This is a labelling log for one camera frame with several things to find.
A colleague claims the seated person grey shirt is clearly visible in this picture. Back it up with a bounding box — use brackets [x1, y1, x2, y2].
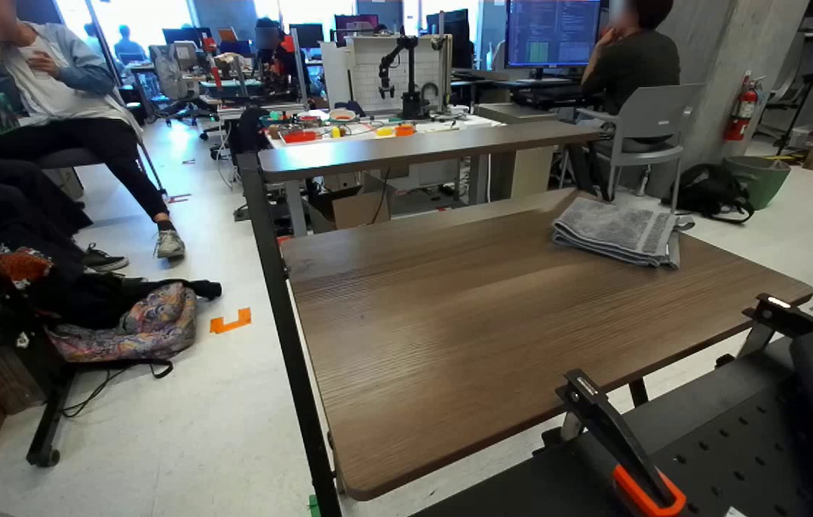
[0, 0, 184, 262]

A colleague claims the large computer monitor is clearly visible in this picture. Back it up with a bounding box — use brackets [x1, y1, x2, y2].
[506, 0, 601, 68]

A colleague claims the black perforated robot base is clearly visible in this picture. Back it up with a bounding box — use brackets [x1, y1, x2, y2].
[419, 343, 813, 517]

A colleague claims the black orange table clamp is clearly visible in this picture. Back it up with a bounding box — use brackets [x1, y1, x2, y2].
[558, 371, 686, 517]

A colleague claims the small black desktop robot arm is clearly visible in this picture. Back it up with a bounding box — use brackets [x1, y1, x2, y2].
[378, 35, 450, 120]

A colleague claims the seated person dark shirt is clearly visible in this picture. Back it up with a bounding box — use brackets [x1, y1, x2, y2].
[579, 0, 680, 112]

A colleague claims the green bin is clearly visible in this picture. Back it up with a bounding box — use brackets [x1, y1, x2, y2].
[723, 156, 789, 211]

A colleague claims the black silver table clamp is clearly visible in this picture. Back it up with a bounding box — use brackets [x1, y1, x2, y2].
[738, 292, 813, 360]

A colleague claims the black bag on floor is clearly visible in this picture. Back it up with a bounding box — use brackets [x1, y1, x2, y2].
[679, 165, 755, 224]

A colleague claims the grey cloth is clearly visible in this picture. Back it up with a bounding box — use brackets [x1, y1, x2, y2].
[552, 195, 680, 267]

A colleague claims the grey plastic chair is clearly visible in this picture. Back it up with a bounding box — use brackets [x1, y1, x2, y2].
[584, 86, 697, 206]

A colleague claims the grey background table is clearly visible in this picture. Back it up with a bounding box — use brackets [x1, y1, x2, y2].
[259, 120, 601, 239]

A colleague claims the orange bracket on floor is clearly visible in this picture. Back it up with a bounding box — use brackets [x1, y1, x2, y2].
[206, 308, 253, 337]

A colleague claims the colourful backpack on floor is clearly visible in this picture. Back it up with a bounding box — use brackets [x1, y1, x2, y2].
[49, 285, 202, 366]

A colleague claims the red fire extinguisher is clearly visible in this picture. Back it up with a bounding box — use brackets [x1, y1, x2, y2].
[723, 76, 759, 142]

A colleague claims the cardboard box under table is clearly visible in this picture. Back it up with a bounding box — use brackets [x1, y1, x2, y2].
[317, 191, 390, 229]

